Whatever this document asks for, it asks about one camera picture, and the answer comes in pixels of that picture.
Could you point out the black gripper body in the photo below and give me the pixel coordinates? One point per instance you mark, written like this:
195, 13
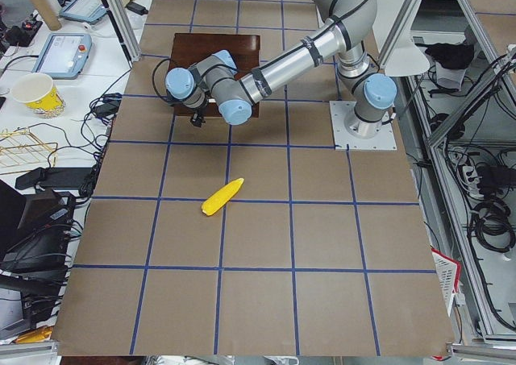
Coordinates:
197, 118

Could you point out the yellow corn cob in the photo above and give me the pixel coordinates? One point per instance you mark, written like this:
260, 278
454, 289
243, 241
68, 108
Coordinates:
218, 199

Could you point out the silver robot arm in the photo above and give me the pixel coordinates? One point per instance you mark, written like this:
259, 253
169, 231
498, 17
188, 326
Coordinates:
346, 24

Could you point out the dark wooden drawer cabinet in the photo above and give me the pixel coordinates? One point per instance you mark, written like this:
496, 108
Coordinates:
212, 56

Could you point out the black power adapter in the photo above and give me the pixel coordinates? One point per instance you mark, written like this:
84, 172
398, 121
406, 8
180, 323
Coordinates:
137, 8

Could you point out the near blue teach pendant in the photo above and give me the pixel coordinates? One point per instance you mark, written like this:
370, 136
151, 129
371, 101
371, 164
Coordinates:
64, 55

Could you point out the blue teach pendant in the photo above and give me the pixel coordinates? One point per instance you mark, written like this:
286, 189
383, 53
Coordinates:
84, 11
64, 55

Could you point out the yellow popcorn bucket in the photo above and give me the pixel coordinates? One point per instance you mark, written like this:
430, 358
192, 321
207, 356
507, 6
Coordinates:
38, 92

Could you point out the far blue teach pendant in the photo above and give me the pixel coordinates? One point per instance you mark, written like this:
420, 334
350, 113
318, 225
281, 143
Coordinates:
84, 11

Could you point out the cardboard tube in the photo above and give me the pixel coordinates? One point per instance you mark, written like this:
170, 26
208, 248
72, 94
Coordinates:
49, 11

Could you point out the black electronics box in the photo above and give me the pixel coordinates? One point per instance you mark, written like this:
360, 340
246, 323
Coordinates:
33, 229

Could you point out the white chair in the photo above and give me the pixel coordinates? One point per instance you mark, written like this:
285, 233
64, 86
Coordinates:
398, 54

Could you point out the red white basket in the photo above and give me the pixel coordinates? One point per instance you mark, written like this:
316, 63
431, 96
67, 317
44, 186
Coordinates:
448, 271

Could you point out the aluminium frame post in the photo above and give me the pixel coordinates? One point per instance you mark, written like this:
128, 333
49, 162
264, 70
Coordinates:
123, 29

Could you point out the gold wire basket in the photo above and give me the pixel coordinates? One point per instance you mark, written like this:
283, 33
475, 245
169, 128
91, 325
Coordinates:
22, 150

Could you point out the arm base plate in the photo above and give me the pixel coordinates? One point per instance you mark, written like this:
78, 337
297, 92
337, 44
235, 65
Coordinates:
354, 135

